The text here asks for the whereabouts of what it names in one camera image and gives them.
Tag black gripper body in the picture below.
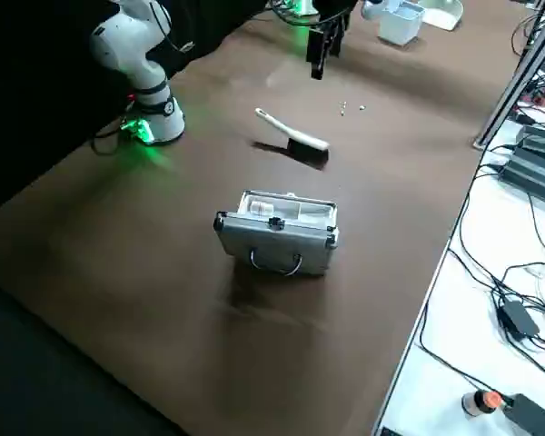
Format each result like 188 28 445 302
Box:
314 0 352 29

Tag white hand brush black bristles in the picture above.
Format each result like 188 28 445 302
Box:
253 106 332 164

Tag grey-green plastic dustpan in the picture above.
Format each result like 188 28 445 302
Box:
420 0 465 32

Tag white trash can with lid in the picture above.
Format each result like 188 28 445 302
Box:
361 0 426 46

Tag silver aluminium case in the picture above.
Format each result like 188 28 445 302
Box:
213 189 341 279

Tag dark finned metal box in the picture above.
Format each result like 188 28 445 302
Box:
497 147 545 204
516 124 545 158

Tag black power brick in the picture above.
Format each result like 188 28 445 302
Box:
498 294 542 340

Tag black rectangular box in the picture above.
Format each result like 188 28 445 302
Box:
502 392 545 436

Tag aluminium camera post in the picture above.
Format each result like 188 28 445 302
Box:
471 0 545 149

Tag black arm base cable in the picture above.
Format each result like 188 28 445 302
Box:
89 114 140 156

